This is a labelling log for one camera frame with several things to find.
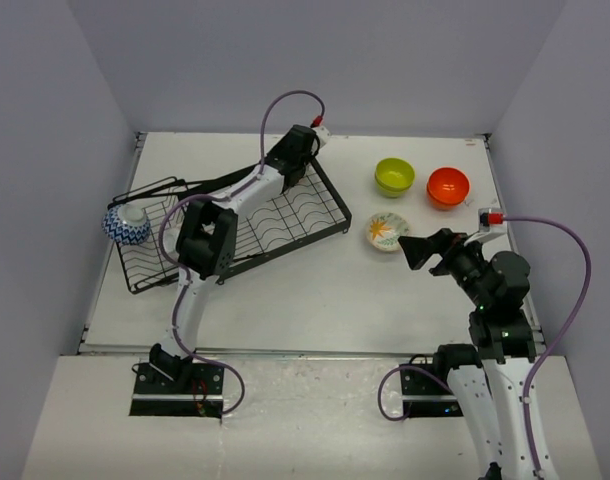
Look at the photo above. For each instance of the green bowl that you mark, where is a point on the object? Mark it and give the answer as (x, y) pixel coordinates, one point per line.
(393, 184)
(395, 164)

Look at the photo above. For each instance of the blue white pattern bowl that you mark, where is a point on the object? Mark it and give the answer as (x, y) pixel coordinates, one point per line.
(126, 224)

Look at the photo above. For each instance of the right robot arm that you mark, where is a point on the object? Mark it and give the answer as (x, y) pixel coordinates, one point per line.
(490, 377)

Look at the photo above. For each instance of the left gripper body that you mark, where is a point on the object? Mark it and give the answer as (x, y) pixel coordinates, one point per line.
(301, 165)

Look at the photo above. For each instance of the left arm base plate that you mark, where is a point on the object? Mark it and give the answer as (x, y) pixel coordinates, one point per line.
(195, 391)

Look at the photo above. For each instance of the orange bowl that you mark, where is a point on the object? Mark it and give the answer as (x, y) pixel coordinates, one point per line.
(446, 200)
(447, 178)

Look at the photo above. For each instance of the red white pattern bowl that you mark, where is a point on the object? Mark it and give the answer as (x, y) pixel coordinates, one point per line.
(170, 238)

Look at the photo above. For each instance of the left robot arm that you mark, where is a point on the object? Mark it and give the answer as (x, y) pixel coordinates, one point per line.
(206, 242)

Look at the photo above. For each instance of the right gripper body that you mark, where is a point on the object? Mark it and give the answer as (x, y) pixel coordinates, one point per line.
(464, 264)

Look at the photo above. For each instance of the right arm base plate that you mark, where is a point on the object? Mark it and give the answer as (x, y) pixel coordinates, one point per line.
(430, 390)

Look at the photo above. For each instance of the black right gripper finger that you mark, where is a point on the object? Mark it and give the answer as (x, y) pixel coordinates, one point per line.
(417, 250)
(445, 239)

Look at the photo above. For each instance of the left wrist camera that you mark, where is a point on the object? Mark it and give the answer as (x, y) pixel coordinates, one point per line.
(323, 134)

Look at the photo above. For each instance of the leaf pattern ceramic bowl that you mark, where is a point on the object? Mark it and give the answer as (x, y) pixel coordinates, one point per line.
(384, 229)

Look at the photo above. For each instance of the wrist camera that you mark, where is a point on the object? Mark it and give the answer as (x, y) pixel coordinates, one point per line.
(491, 226)
(323, 134)

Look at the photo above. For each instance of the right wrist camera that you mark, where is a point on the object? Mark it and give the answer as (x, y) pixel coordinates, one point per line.
(491, 226)

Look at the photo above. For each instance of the black wire dish rack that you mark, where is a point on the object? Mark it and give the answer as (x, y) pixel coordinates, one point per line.
(308, 212)

